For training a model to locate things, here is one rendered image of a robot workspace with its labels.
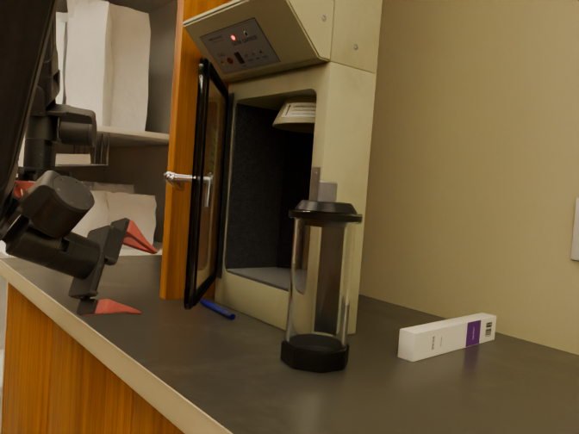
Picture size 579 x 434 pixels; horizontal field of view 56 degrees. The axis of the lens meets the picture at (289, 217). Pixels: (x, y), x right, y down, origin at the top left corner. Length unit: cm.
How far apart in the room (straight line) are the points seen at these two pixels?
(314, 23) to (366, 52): 13
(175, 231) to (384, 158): 56
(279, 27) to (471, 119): 51
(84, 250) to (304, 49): 47
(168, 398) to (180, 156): 60
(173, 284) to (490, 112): 77
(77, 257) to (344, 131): 47
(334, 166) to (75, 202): 43
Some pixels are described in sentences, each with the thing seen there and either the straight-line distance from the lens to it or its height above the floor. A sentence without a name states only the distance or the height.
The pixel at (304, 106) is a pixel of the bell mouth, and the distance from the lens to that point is 102.
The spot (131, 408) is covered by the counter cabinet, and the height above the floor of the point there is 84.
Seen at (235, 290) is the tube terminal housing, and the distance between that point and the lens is 112.
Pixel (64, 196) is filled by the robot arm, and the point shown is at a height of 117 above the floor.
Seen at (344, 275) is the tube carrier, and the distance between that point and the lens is 78.
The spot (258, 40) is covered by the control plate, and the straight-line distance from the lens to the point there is 100.
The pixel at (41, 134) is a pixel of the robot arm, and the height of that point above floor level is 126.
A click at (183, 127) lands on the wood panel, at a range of 118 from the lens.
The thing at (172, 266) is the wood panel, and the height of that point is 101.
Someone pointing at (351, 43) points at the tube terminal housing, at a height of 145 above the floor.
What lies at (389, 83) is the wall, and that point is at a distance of 143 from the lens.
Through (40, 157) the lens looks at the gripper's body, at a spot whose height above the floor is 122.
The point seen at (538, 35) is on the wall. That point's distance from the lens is 122.
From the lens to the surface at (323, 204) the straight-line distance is 76.
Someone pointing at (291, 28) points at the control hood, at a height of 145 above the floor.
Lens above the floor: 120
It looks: 3 degrees down
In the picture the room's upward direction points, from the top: 4 degrees clockwise
